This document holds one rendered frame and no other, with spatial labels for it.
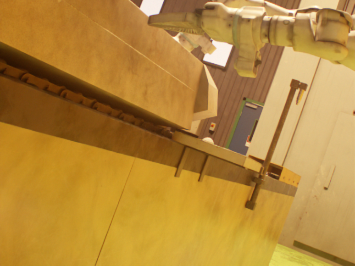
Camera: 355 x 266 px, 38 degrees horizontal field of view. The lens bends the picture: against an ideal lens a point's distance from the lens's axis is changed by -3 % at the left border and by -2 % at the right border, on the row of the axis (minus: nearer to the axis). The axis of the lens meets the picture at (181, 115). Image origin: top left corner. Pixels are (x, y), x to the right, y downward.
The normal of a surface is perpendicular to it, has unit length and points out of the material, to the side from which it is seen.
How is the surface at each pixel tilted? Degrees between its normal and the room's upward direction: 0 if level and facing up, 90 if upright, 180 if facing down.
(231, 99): 90
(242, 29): 120
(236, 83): 90
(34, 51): 80
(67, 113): 90
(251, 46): 108
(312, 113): 90
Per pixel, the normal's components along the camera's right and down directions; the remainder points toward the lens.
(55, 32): 0.92, 0.15
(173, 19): -0.57, -0.22
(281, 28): -0.39, 0.00
